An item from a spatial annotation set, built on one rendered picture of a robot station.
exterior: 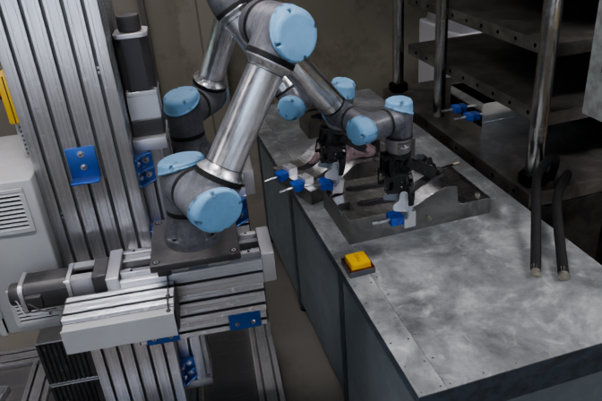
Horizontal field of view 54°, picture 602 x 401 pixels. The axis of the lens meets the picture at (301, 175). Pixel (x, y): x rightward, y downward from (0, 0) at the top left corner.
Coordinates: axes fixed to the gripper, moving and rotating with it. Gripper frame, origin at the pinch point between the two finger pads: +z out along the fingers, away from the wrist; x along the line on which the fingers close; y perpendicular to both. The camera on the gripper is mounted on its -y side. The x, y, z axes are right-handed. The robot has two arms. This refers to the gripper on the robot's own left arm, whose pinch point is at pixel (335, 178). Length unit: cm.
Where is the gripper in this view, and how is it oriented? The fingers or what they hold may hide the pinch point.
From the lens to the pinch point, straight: 197.5
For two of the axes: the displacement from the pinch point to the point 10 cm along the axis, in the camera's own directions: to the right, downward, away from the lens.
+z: -1.0, 8.4, 5.3
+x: 2.8, 5.4, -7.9
